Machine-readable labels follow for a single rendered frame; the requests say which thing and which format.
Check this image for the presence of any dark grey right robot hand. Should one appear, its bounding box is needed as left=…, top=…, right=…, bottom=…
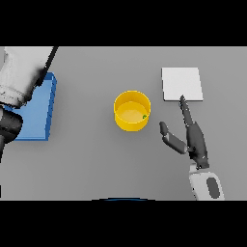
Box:
left=158, top=95, right=210, bottom=171

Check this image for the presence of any pale square metallic scale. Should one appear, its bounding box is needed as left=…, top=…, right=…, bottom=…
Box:
left=160, top=67, right=205, bottom=102

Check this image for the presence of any yellow bowl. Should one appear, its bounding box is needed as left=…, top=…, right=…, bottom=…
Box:
left=113, top=90, right=152, bottom=132

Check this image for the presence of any blue tray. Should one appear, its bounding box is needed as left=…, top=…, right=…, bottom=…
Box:
left=2, top=71, right=58, bottom=142

